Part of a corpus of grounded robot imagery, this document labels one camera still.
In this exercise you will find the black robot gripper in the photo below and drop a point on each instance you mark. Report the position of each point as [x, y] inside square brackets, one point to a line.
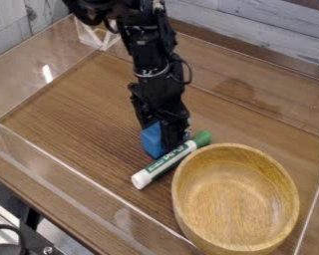
[157, 98]

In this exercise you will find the blue rectangular block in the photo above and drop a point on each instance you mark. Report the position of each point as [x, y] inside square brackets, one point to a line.
[151, 141]

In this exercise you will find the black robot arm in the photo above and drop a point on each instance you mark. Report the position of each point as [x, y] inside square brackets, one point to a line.
[163, 73]

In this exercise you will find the brown wooden bowl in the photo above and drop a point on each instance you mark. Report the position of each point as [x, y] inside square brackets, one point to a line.
[235, 200]

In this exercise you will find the green and white marker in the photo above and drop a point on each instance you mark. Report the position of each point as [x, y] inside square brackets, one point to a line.
[143, 178]

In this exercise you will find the black metal stand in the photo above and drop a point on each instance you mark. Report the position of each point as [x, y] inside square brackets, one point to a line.
[38, 244]

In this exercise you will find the clear acrylic front wall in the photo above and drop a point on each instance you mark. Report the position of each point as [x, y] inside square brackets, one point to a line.
[103, 221]

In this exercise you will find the clear acrylic triangular bracket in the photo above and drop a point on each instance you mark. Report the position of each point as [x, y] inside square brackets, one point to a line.
[96, 37]

